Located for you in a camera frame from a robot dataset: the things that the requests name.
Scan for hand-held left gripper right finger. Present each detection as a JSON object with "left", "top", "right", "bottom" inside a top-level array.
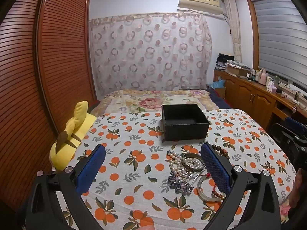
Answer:
[{"left": 201, "top": 142, "right": 281, "bottom": 230}]

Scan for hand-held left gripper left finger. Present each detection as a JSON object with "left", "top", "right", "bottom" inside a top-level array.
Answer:
[{"left": 24, "top": 144, "right": 106, "bottom": 230}]

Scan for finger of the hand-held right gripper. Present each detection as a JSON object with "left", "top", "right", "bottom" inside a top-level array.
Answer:
[
  {"left": 271, "top": 123, "right": 292, "bottom": 146},
  {"left": 284, "top": 117, "right": 305, "bottom": 135}
]

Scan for brown wooden bead bracelet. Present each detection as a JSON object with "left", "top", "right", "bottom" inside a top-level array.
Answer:
[{"left": 211, "top": 144, "right": 231, "bottom": 160}]

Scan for red bead bracelet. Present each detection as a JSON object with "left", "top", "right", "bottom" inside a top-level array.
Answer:
[{"left": 211, "top": 184, "right": 227, "bottom": 200}]

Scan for metal bangle with pearls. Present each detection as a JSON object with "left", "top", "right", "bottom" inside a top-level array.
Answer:
[{"left": 181, "top": 152, "right": 204, "bottom": 173}]

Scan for jade bangle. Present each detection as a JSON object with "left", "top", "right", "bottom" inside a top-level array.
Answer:
[{"left": 197, "top": 174, "right": 226, "bottom": 202}]

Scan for white pearl necklace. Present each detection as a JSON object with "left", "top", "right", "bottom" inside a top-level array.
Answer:
[{"left": 167, "top": 150, "right": 190, "bottom": 181}]

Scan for black box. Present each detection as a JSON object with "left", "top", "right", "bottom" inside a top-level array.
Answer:
[{"left": 162, "top": 104, "right": 210, "bottom": 142}]

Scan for person's right hand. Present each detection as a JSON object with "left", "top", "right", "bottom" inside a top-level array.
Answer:
[{"left": 289, "top": 169, "right": 307, "bottom": 221}]

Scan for silver hairpin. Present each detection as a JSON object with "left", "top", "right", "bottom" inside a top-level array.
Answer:
[{"left": 177, "top": 168, "right": 207, "bottom": 185}]

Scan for white power strip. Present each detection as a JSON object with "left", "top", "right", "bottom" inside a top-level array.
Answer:
[{"left": 278, "top": 81, "right": 303, "bottom": 106}]

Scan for pink tissue box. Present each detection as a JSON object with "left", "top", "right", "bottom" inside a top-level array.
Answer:
[{"left": 266, "top": 80, "right": 278, "bottom": 93}]

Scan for yellow plush toy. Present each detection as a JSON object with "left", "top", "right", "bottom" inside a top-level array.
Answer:
[{"left": 49, "top": 101, "right": 96, "bottom": 173}]

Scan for orange fruit print cloth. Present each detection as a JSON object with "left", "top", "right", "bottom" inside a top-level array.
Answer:
[{"left": 51, "top": 108, "right": 298, "bottom": 230}]

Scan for wooden cabinet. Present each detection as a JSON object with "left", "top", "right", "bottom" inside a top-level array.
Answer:
[{"left": 213, "top": 68, "right": 307, "bottom": 135}]

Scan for navy blanket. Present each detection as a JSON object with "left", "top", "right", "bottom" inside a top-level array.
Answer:
[{"left": 206, "top": 89, "right": 234, "bottom": 110}]

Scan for small cardboard box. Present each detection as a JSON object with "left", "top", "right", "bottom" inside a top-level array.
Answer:
[{"left": 211, "top": 86, "right": 226, "bottom": 99}]

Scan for cardboard box with patterned cloth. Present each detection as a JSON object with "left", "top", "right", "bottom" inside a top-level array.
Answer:
[{"left": 225, "top": 60, "right": 252, "bottom": 77}]

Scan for floral bed quilt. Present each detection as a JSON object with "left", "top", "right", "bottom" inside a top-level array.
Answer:
[{"left": 90, "top": 89, "right": 220, "bottom": 119}]

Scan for blue plastic bag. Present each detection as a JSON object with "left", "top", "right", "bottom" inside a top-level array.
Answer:
[{"left": 207, "top": 77, "right": 226, "bottom": 90}]

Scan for grey window blind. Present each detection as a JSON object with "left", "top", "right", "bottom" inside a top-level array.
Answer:
[{"left": 252, "top": 0, "right": 307, "bottom": 87}]

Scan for stack of folded clothes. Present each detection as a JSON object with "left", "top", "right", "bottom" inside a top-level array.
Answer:
[{"left": 216, "top": 53, "right": 237, "bottom": 71}]

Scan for beige tied window curtain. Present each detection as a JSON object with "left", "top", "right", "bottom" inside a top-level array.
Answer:
[{"left": 223, "top": 0, "right": 243, "bottom": 64}]

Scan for wooden louvered wardrobe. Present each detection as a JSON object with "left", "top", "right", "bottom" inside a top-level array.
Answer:
[{"left": 0, "top": 0, "right": 97, "bottom": 211}]

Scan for circle print curtain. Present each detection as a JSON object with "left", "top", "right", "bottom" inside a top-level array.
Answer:
[{"left": 88, "top": 12, "right": 213, "bottom": 95}]

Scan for beige air conditioner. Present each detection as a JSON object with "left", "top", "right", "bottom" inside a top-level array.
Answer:
[{"left": 177, "top": 0, "right": 223, "bottom": 15}]

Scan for wooden window frame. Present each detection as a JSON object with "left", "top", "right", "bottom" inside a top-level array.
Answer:
[{"left": 246, "top": 0, "right": 307, "bottom": 94}]

